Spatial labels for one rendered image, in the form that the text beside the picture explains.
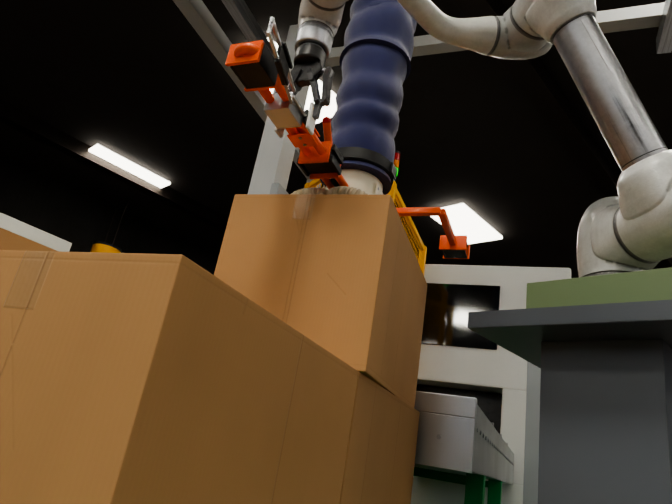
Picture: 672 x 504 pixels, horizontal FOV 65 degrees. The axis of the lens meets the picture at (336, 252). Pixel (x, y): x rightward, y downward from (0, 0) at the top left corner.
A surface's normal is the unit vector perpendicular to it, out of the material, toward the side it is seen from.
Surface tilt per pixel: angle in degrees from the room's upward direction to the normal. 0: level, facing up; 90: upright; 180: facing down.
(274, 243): 90
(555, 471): 90
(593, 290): 90
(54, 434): 90
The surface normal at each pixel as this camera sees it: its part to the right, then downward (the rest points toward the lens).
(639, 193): -0.89, 0.14
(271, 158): -0.33, -0.39
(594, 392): -0.66, -0.37
